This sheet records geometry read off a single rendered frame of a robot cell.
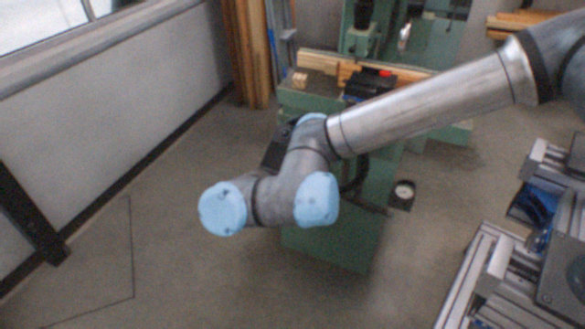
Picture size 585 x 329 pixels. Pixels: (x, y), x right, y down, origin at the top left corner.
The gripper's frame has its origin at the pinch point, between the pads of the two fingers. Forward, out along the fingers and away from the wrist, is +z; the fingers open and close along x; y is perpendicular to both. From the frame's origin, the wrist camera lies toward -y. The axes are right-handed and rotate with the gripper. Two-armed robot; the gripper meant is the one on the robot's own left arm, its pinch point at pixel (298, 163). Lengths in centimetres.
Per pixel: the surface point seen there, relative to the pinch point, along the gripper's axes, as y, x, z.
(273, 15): -50, -58, 94
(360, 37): -35.6, 0.8, 31.7
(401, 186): 6.0, 24.9, 36.4
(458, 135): -14.1, 35.4, 31.7
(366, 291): 64, 25, 71
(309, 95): -15.4, -10.4, 30.4
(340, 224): 34, 7, 60
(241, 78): -14, -104, 157
